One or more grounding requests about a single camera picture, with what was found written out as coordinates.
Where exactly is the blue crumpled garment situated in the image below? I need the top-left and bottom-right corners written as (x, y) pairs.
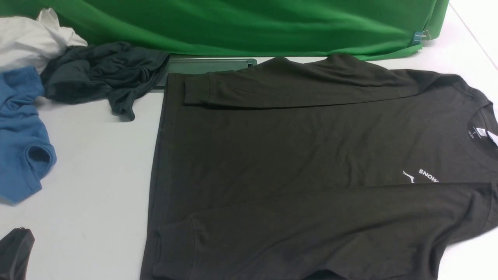
top-left (0, 66), bottom-right (57, 205)

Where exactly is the dark gray long-sleeve top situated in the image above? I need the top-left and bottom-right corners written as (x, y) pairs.
top-left (140, 54), bottom-right (497, 280)

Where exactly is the green backdrop cloth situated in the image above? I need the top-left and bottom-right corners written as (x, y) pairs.
top-left (1, 0), bottom-right (449, 60)

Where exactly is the white crumpled garment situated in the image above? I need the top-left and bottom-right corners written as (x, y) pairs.
top-left (0, 8), bottom-right (88, 73)

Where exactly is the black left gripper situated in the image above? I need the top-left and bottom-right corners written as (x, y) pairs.
top-left (0, 227), bottom-right (35, 280)

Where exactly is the blue binder clip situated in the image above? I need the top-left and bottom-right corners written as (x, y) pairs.
top-left (412, 30), bottom-right (431, 46)

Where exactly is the dark teal crumpled garment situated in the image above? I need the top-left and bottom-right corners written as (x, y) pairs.
top-left (40, 42), bottom-right (170, 122)

